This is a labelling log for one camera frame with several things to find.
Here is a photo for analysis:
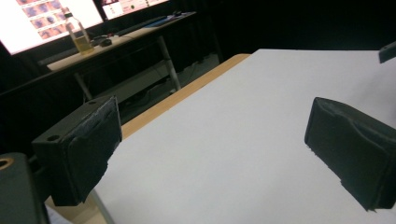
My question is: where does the beige plastic basket grey rim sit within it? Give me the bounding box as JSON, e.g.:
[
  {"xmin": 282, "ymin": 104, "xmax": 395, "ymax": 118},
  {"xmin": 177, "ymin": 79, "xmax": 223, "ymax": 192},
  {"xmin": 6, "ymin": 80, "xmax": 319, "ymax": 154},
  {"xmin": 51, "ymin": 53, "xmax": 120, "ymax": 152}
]
[{"xmin": 45, "ymin": 189, "xmax": 116, "ymax": 224}]

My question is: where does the grey metal frame desk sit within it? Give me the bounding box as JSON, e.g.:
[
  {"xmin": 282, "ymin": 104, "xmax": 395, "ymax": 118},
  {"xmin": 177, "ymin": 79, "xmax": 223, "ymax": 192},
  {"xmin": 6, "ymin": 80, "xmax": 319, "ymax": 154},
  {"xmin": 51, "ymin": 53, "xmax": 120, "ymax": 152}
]
[{"xmin": 46, "ymin": 10, "xmax": 200, "ymax": 104}]

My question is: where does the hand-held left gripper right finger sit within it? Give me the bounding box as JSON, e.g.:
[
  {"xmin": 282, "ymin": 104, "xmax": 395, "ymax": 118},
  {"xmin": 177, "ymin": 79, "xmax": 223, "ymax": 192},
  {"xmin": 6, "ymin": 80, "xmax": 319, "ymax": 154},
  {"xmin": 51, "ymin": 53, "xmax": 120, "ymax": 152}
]
[{"xmin": 304, "ymin": 96, "xmax": 396, "ymax": 213}]

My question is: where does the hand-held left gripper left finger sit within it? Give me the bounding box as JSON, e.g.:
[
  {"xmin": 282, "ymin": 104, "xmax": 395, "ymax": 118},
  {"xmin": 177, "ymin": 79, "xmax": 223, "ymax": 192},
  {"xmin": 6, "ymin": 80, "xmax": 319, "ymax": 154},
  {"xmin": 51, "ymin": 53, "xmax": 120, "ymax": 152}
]
[{"xmin": 31, "ymin": 94, "xmax": 123, "ymax": 208}]

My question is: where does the large computer monitor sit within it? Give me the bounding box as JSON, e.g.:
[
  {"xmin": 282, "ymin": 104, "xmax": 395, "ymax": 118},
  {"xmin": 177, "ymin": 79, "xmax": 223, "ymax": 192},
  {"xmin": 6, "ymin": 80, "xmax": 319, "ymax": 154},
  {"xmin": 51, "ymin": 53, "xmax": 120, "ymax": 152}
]
[{"xmin": 0, "ymin": 0, "xmax": 105, "ymax": 56}]

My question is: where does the clear bottle yellow liquid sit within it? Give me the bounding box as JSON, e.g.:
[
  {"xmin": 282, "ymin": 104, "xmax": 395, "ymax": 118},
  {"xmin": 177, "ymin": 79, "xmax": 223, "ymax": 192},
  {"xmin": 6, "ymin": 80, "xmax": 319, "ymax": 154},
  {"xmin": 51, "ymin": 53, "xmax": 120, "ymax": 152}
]
[{"xmin": 64, "ymin": 7, "xmax": 95, "ymax": 56}]

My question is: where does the small computer monitor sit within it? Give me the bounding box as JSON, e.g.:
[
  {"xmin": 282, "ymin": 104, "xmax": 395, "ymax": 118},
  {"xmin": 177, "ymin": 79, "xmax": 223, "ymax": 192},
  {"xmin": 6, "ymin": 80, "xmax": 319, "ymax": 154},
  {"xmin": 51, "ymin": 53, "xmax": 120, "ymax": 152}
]
[{"xmin": 101, "ymin": 0, "xmax": 171, "ymax": 21}]

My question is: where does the white foam board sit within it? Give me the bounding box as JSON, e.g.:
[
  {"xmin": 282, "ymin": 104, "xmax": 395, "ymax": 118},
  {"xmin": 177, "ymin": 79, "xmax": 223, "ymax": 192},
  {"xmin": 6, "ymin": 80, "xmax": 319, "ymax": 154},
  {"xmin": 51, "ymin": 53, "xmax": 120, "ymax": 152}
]
[{"xmin": 92, "ymin": 48, "xmax": 396, "ymax": 224}]

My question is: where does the black keyboard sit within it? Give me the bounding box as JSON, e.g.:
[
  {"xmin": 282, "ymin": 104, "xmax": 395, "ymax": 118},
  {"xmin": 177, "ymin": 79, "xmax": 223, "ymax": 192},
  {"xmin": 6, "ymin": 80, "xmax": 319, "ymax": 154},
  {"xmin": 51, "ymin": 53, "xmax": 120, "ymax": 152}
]
[{"xmin": 116, "ymin": 15, "xmax": 171, "ymax": 36}]

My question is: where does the black computer mouse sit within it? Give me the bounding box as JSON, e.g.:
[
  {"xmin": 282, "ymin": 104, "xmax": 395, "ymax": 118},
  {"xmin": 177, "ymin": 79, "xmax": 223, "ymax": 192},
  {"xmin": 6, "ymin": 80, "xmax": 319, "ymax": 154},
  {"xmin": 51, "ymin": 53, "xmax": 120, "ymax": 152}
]
[{"xmin": 98, "ymin": 37, "xmax": 114, "ymax": 49}]

